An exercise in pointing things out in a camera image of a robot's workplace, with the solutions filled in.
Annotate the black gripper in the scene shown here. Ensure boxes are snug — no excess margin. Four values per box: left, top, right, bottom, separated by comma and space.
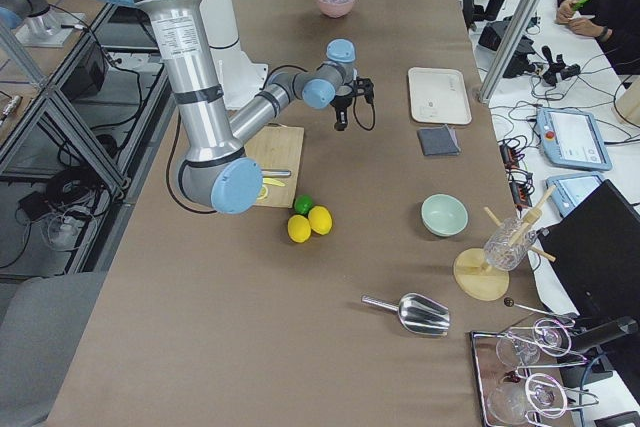
330, 85, 354, 131

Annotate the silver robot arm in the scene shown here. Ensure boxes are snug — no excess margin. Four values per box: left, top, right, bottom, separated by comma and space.
103, 0, 356, 214

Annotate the wooden cup tree stand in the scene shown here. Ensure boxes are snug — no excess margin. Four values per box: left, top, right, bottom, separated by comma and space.
453, 186, 556, 301

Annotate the metal ice scoop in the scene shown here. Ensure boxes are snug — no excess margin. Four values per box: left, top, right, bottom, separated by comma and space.
361, 293, 451, 337

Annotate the wooden cutting board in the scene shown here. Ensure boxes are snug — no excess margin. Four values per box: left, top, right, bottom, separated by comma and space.
245, 126, 304, 208

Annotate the green lime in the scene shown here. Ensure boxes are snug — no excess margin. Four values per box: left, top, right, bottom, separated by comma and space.
293, 194, 315, 216

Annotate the cream rabbit tray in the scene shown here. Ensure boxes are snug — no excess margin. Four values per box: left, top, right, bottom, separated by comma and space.
408, 67, 472, 125

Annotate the grey folded cloth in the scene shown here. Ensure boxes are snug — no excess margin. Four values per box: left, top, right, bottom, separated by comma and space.
417, 125, 461, 157

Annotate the lemon slice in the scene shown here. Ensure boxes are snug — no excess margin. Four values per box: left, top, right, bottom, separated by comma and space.
257, 184, 269, 201

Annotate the yellow lemon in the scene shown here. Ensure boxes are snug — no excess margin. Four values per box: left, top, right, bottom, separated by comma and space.
307, 205, 333, 235
287, 214, 311, 243

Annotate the mint green bowl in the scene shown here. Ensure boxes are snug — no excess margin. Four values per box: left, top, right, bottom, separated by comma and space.
421, 194, 469, 237

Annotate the clear glass on stand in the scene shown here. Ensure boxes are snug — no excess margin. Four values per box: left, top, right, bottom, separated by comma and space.
483, 217, 536, 272

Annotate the blue teach pendant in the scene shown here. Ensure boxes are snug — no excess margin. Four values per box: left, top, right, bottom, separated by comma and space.
536, 108, 613, 172
545, 172, 605, 217

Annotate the black monitor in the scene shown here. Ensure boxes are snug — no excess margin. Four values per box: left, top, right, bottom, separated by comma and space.
539, 180, 639, 320

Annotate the wine glass rack tray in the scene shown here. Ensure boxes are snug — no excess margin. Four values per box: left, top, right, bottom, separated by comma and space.
469, 317, 599, 426

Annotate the steel handled yellow knife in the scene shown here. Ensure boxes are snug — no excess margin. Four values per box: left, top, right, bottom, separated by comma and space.
261, 169, 292, 187

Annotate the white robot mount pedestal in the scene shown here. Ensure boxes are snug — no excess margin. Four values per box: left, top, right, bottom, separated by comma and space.
200, 0, 268, 110

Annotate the aluminium frame post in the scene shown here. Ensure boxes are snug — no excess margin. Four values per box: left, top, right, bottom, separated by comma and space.
478, 0, 540, 104

